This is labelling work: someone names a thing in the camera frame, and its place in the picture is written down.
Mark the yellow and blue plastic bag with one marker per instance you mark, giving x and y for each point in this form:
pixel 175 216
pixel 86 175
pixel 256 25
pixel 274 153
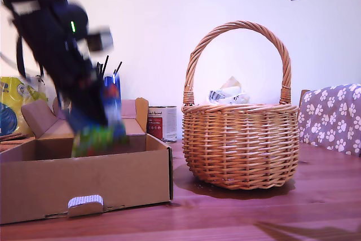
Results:
pixel 11 111

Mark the thin dark stick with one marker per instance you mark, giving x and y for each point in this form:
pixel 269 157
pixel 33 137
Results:
pixel 105 66
pixel 118 68

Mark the brown cardboard box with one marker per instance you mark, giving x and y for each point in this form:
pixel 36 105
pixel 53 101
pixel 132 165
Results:
pixel 84 176

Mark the blue and green egg bag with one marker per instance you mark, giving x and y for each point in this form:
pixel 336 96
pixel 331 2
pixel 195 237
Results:
pixel 107 139

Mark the woven wicker basket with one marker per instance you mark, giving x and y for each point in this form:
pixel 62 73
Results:
pixel 239 145

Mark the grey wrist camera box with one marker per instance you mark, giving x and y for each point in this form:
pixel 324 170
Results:
pixel 100 39

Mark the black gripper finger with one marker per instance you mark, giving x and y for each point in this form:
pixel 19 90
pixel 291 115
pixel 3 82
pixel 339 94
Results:
pixel 87 111

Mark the brown woven mat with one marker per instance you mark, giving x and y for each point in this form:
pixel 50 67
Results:
pixel 14 136
pixel 9 147

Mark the crumpled pale egg bag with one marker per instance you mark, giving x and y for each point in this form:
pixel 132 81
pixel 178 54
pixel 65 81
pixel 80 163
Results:
pixel 229 94

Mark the wooden chair frame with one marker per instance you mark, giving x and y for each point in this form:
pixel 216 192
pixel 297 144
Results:
pixel 303 95

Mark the paw print blanket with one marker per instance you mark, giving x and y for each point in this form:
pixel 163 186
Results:
pixel 330 119

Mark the white and red tin can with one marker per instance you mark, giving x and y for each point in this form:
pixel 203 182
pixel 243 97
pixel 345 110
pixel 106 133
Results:
pixel 163 123

